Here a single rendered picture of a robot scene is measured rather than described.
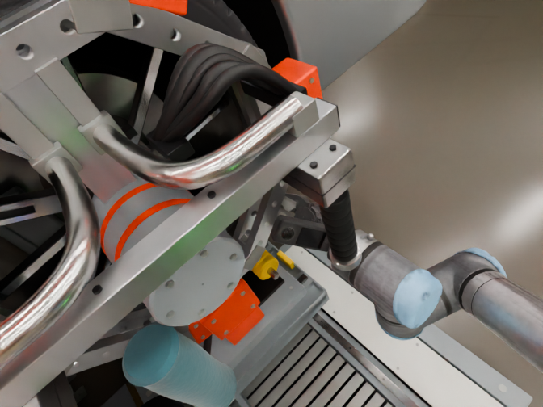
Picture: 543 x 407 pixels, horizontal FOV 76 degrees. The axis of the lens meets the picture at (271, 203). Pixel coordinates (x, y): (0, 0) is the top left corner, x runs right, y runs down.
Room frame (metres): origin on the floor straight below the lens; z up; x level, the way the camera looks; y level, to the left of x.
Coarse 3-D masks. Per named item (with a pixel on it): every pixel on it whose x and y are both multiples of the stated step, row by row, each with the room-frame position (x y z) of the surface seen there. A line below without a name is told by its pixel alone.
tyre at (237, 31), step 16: (0, 0) 0.45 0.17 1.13; (16, 0) 0.46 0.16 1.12; (192, 0) 0.53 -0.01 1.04; (208, 0) 0.54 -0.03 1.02; (0, 16) 0.45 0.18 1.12; (192, 16) 0.53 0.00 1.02; (208, 16) 0.54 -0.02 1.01; (224, 16) 0.55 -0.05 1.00; (224, 32) 0.54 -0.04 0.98; (240, 32) 0.56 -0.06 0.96; (144, 304) 0.39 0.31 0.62
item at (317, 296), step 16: (288, 272) 0.60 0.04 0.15; (304, 272) 0.57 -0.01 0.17; (320, 288) 0.50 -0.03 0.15; (304, 304) 0.47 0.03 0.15; (320, 304) 0.47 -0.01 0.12; (288, 320) 0.45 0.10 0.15; (304, 320) 0.44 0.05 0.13; (272, 336) 0.42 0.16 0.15; (288, 336) 0.41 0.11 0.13; (256, 352) 0.40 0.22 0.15; (272, 352) 0.38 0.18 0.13; (240, 368) 0.37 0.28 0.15; (256, 368) 0.36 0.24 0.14; (240, 384) 0.33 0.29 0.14
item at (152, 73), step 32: (64, 64) 0.48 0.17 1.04; (160, 64) 0.52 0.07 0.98; (224, 96) 0.56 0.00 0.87; (192, 128) 0.52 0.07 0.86; (224, 128) 0.60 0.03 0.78; (32, 192) 0.44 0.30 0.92; (192, 192) 0.62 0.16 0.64; (0, 224) 0.40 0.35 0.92; (64, 224) 0.44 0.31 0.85; (0, 256) 0.49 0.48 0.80; (32, 256) 0.40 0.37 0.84; (0, 288) 0.37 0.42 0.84; (32, 288) 0.42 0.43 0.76
